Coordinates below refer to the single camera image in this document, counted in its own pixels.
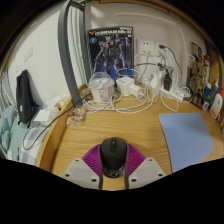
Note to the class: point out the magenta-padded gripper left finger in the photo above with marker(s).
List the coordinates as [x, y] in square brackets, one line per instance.
[81, 171]

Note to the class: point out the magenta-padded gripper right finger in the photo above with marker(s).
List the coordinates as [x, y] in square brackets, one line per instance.
[146, 171]

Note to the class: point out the black computer mouse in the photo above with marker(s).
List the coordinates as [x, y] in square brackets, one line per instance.
[113, 155]

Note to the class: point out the blue mouse pad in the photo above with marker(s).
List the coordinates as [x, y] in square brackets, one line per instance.
[185, 140]

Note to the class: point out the small clear plastic bag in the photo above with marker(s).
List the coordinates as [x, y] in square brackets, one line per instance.
[75, 116]

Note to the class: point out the white tissue pack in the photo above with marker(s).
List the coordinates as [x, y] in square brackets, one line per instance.
[46, 115]

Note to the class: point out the teal and checkered bedding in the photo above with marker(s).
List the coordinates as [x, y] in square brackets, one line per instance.
[16, 135]

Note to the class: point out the white power strip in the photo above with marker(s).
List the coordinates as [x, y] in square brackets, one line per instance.
[171, 94]

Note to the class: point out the clear lidded plastic container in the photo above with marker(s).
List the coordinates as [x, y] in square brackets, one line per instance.
[101, 88]

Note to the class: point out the white cube charger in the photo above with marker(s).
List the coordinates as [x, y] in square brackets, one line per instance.
[124, 85]

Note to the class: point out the black plug adapter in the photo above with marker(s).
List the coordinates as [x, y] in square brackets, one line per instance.
[168, 82]

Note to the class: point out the black backpack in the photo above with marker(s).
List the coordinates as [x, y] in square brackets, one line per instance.
[25, 96]

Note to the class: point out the white red-capped lotion bottle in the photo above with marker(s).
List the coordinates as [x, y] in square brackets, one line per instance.
[216, 107]

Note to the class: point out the brown tree creature figurine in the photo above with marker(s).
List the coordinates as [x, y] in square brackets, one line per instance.
[198, 78]

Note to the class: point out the robot model kit box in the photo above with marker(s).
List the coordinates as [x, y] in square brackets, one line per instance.
[110, 50]

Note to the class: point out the grey metal frame post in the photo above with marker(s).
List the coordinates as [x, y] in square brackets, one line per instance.
[65, 53]

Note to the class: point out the white wall socket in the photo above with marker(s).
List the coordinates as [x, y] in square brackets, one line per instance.
[145, 46]
[161, 49]

